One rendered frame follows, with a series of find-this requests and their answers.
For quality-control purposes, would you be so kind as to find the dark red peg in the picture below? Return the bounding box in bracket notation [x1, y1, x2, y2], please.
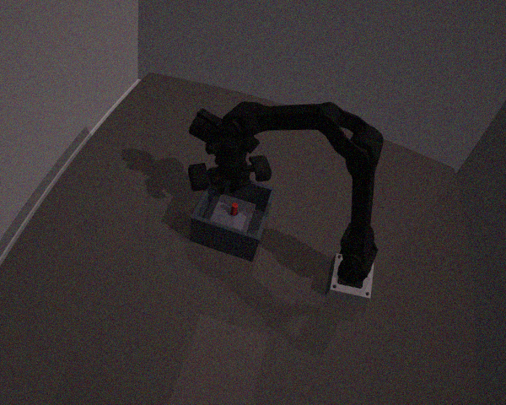
[230, 202, 238, 216]

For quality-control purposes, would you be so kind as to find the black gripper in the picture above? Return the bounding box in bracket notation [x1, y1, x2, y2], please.
[188, 147, 272, 195]

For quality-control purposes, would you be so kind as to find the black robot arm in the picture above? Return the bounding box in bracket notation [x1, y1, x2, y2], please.
[189, 101, 384, 289]

